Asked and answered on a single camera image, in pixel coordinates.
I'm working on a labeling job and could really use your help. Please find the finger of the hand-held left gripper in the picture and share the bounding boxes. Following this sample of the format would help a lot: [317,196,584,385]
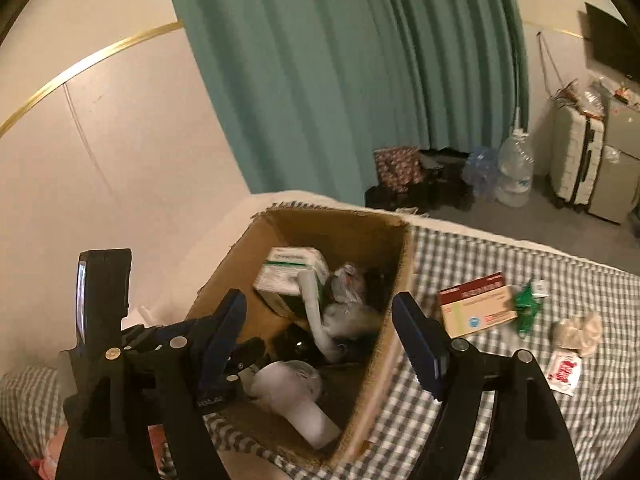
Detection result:
[225,337,266,386]

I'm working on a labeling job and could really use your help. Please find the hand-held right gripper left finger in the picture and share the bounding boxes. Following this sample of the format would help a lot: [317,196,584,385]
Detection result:
[54,288,248,480]

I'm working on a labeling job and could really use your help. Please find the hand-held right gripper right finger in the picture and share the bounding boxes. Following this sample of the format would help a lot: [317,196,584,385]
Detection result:
[392,291,583,480]

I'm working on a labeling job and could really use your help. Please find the brown cardboard box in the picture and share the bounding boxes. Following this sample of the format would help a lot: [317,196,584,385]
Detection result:
[185,205,418,466]

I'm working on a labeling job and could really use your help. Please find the green medicine box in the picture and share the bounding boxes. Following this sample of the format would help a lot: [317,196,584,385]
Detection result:
[252,246,331,317]

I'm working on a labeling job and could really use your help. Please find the clear plastic bag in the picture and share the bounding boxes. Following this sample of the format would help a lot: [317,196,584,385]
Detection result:
[327,262,373,306]

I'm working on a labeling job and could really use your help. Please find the dark object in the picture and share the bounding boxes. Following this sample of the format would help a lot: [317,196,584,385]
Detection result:
[272,322,326,366]

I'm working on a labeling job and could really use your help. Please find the red and white medicine box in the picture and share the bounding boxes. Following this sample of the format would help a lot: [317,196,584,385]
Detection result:
[438,271,519,339]

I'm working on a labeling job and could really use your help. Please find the green foil wrapper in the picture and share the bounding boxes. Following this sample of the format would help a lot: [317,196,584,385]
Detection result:
[511,280,540,337]

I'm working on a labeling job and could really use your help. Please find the red and white sachet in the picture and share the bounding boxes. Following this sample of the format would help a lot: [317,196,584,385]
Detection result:
[545,350,584,397]

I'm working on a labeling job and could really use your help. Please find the crumpled white tissue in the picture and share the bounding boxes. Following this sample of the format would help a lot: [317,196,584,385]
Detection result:
[551,311,604,357]

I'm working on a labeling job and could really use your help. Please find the black bag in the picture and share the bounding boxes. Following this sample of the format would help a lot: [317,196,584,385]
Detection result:
[365,148,476,212]

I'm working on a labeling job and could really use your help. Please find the floral patterned bag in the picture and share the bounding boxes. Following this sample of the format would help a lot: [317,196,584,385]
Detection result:
[374,146,426,194]

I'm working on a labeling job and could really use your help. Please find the crushed clear water bottles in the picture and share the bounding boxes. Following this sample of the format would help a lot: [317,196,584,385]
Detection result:
[461,146,502,198]

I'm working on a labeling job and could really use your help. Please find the large clear water jug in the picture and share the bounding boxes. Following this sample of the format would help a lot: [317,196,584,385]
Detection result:
[496,129,535,209]

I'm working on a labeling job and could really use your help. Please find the white suitcase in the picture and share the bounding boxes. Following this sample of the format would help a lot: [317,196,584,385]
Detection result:
[549,99,608,207]

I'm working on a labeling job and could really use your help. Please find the white water pump tube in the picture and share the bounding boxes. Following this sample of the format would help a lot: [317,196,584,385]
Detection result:
[511,50,532,133]

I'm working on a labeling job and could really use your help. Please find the wide green curtain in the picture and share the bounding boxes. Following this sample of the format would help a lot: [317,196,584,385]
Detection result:
[161,0,531,206]

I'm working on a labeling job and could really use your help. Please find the clear bag of snacks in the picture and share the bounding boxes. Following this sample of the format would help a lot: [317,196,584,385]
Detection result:
[575,77,613,116]

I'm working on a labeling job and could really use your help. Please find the hanging wall cable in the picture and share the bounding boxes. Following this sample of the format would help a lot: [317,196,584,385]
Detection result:
[536,30,568,101]

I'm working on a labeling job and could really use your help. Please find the black wall television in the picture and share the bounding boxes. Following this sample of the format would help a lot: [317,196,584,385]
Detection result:
[584,2,640,81]

